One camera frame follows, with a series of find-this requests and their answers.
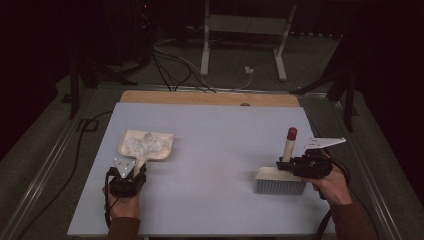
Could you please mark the person's left hand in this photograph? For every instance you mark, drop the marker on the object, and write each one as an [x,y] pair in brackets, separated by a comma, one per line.
[125,206]

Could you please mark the black tripod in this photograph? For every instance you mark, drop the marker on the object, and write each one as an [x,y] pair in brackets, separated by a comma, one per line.
[74,93]
[349,106]

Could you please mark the white paper scraps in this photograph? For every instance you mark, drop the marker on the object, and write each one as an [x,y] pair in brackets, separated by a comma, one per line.
[146,145]

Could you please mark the cream plastic dustpan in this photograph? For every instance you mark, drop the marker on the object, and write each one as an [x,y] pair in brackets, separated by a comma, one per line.
[124,148]

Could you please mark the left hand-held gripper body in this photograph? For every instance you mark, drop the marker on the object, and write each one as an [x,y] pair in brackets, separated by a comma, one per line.
[126,185]

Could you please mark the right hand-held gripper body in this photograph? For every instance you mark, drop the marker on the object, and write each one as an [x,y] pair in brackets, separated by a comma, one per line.
[311,166]

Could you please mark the white plug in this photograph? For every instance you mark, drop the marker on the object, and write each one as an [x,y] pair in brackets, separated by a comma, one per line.
[248,69]

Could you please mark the metal floor rail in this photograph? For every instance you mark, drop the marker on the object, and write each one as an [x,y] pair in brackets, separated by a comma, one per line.
[376,193]
[40,176]

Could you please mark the person's right hand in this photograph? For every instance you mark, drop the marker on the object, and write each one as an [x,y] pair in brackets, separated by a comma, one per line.
[333,191]

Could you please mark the cream brush with red cap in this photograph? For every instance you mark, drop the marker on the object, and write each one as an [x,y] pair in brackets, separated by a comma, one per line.
[280,186]

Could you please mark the white table cover sheet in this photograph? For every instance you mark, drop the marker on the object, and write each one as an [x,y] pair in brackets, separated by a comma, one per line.
[206,200]

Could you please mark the white metal stand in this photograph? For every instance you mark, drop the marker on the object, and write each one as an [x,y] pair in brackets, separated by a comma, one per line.
[246,25]

